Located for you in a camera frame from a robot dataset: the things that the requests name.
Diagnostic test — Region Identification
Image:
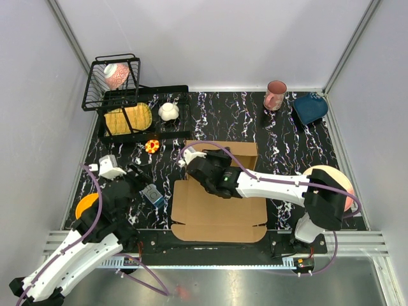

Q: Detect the red yellow flower toy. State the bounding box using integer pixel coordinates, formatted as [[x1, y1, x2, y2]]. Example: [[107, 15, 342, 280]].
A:
[[145, 140, 160, 154]]

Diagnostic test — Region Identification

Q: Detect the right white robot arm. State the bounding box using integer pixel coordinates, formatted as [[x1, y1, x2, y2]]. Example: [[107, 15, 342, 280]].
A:
[[178, 147, 354, 253]]

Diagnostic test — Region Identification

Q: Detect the pink ceramic mug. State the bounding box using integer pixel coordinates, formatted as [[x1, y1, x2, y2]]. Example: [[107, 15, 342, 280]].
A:
[[263, 80, 287, 111]]

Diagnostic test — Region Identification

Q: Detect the pink cream round plate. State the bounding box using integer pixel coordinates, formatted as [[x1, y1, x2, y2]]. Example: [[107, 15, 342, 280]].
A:
[[303, 165, 354, 195]]

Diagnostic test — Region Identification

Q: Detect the yellow woven plate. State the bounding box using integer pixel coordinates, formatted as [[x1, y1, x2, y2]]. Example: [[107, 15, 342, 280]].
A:
[[105, 103, 152, 135]]

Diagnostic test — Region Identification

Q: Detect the blue grey carton box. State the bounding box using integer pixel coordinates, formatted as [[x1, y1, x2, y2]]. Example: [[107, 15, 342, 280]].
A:
[[142, 184, 164, 209]]

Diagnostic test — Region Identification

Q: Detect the brown cardboard box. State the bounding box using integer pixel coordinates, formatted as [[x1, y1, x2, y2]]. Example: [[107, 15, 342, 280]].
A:
[[170, 140, 268, 244]]

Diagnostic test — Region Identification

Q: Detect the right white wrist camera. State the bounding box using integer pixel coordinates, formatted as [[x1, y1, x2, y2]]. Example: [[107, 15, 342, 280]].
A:
[[177, 147, 207, 168]]

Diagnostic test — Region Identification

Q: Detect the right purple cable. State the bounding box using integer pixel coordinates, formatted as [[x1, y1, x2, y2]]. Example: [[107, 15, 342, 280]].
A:
[[176, 141, 361, 277]]

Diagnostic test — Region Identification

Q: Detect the dark blue dish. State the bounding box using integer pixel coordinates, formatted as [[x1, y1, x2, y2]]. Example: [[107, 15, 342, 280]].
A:
[[293, 92, 328, 125]]

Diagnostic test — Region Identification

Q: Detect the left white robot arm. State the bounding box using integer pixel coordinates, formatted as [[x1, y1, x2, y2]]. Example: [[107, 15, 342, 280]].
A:
[[9, 172, 151, 305]]

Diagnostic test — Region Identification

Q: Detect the pink patterned bowl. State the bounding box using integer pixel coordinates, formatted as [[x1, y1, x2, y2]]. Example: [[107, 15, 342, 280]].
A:
[[103, 63, 129, 90]]

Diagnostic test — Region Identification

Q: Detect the orange round bowl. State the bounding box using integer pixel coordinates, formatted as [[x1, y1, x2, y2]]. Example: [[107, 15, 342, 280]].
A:
[[75, 193, 99, 219]]

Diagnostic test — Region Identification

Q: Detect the black wire dish rack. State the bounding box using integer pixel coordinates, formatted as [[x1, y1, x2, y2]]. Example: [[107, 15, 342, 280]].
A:
[[82, 54, 191, 143]]

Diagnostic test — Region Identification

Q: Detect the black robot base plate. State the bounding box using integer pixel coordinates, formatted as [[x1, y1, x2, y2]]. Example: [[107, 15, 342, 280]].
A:
[[124, 229, 328, 267]]

